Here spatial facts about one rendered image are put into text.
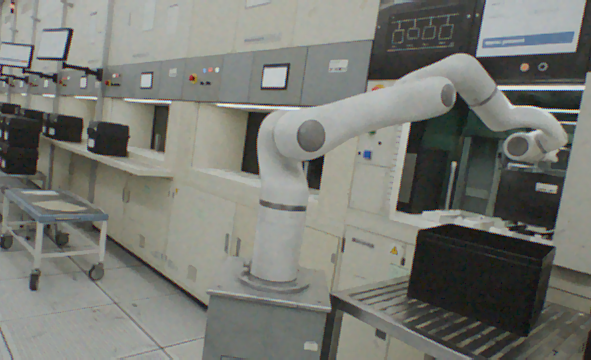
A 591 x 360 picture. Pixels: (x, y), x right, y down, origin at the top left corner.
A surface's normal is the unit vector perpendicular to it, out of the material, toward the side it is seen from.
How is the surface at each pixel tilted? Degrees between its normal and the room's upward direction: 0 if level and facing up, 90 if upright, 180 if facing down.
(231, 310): 90
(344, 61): 90
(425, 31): 90
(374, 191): 90
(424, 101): 106
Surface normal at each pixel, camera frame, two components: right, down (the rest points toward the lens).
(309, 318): -0.04, 0.09
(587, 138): -0.73, -0.04
